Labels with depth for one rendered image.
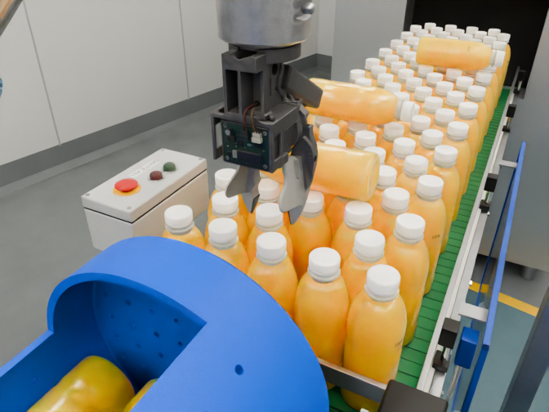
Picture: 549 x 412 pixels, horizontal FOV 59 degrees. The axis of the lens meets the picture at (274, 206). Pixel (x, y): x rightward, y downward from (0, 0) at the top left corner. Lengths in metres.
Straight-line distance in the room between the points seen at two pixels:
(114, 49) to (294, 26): 3.19
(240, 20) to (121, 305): 0.31
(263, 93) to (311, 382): 0.26
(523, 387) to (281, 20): 0.77
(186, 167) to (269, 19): 0.45
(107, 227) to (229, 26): 0.43
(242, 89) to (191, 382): 0.26
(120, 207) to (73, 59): 2.74
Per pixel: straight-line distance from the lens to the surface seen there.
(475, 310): 0.87
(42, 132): 3.44
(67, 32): 3.42
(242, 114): 0.47
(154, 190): 0.78
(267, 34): 0.45
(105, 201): 0.78
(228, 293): 0.39
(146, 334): 0.54
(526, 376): 0.98
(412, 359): 0.79
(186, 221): 0.69
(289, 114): 0.49
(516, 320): 2.32
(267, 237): 0.63
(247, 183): 0.58
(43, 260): 2.65
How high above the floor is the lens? 1.48
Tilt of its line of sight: 32 degrees down
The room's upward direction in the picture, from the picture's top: straight up
